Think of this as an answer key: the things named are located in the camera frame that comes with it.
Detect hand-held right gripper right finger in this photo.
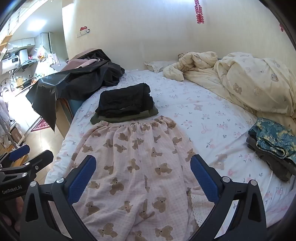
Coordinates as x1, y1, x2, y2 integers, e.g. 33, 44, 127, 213
185, 154, 269, 241

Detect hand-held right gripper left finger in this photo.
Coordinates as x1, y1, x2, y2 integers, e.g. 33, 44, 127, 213
22, 155, 97, 241

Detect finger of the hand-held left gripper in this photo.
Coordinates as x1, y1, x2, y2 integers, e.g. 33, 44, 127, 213
22, 150, 54, 180
0, 144, 31, 166

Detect pink bear print pants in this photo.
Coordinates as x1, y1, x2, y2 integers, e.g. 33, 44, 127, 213
69, 116, 216, 241

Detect black folded pants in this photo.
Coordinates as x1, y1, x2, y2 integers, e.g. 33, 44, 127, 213
95, 83, 155, 118

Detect person's left hand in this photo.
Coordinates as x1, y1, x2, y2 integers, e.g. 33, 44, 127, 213
0, 199, 25, 232

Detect dark red patterned rug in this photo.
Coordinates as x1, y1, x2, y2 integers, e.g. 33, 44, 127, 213
31, 118, 50, 132

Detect white hanging garment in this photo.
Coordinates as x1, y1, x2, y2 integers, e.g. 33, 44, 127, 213
0, 97, 11, 144

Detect brown cardboard box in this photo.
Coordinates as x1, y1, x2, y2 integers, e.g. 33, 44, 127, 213
55, 97, 74, 137

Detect teal storage box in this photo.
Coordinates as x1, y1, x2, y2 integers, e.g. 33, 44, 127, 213
69, 99, 84, 114

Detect white floral bed sheet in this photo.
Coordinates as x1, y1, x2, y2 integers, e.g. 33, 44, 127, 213
44, 70, 294, 230

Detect dark grey folded garment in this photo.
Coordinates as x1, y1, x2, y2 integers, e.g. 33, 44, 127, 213
246, 136, 296, 182

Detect teal patterned garment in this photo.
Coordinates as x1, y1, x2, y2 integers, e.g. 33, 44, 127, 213
248, 117, 296, 160

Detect olive green folded garment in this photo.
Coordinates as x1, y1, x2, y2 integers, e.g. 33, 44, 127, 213
90, 108, 159, 124

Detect black shiny cloth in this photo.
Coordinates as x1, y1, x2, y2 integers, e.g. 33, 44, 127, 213
25, 49, 125, 132

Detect steel range hood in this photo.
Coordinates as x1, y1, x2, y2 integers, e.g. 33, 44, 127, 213
15, 59, 38, 70

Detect white water heater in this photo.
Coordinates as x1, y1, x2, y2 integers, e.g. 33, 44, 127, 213
2, 49, 28, 70

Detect silver laptop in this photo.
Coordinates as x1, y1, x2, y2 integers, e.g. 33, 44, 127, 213
50, 61, 68, 71

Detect white plastic bag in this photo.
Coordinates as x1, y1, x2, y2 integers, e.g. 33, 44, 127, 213
33, 45, 47, 62

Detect pink cloth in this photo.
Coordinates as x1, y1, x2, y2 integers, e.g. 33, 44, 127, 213
66, 58, 102, 69

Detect cream bear print duvet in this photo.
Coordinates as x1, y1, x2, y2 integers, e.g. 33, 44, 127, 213
163, 51, 296, 130

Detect grey refrigerator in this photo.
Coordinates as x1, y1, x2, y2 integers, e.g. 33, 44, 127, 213
40, 32, 54, 63

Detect white frilled pillow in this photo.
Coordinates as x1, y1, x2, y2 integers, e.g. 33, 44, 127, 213
144, 61, 178, 73

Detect red hanging decoration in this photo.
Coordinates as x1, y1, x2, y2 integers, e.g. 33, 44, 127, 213
194, 0, 205, 24

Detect white wall cabinet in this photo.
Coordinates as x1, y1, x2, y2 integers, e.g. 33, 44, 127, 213
7, 37, 35, 50

